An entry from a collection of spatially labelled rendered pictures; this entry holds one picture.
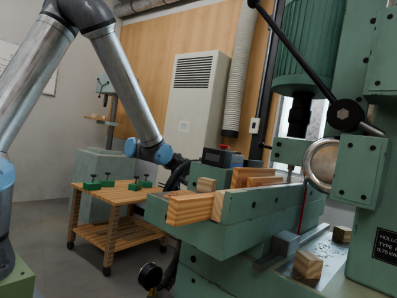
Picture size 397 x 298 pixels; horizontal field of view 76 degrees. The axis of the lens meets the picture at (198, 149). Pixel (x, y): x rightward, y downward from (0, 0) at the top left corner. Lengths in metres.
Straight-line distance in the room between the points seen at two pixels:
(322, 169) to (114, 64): 0.68
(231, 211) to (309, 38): 0.47
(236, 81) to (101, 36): 1.56
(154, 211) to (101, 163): 2.24
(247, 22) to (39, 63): 1.84
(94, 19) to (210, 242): 0.70
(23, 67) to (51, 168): 2.73
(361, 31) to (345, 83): 0.11
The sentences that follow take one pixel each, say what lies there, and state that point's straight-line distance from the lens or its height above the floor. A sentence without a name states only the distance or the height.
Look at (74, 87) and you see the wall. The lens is 3.63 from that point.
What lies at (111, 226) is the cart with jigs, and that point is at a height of 0.35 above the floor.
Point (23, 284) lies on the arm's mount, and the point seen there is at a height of 0.62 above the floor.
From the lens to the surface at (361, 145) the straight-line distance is 0.51.
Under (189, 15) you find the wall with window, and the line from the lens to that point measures 3.14.
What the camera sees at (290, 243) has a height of 0.84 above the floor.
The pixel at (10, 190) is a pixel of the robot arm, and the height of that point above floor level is 0.84.
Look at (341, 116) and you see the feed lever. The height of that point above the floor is 1.12.
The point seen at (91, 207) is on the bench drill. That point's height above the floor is 0.17.
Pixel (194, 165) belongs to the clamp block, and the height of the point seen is 0.95.
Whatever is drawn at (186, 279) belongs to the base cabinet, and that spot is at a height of 0.68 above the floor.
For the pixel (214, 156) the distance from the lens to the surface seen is 0.72.
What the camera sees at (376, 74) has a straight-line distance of 0.54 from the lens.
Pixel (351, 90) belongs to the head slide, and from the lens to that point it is 0.67.
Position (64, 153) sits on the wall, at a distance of 3.63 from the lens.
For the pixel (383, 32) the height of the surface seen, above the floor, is 1.26.
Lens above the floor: 1.03
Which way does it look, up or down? 3 degrees down
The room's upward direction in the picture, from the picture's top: 9 degrees clockwise
